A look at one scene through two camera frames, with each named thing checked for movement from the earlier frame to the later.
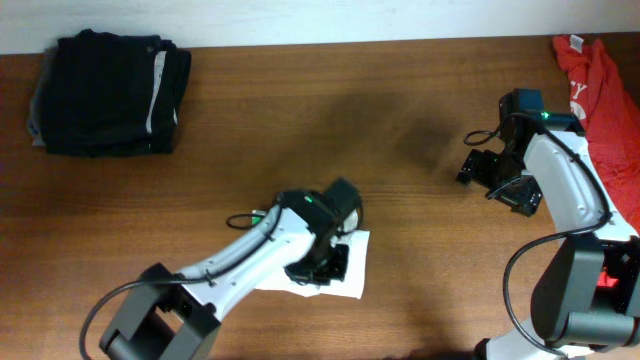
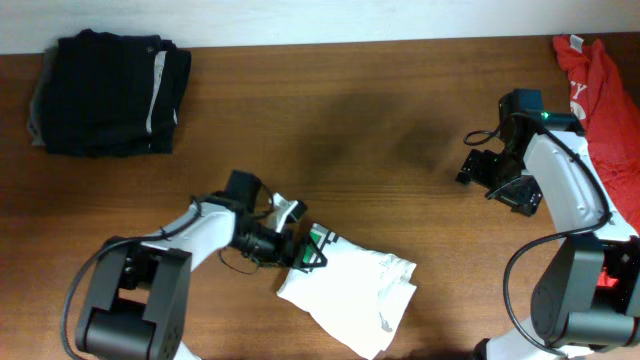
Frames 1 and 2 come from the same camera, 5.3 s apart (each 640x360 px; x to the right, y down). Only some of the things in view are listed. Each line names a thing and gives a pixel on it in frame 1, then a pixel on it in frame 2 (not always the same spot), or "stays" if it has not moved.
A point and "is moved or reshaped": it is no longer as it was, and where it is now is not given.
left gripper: (316, 270) -> (293, 251)
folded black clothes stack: (108, 95) stays
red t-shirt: (607, 108) stays
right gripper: (500, 178) stays
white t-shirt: (352, 284) is moved or reshaped
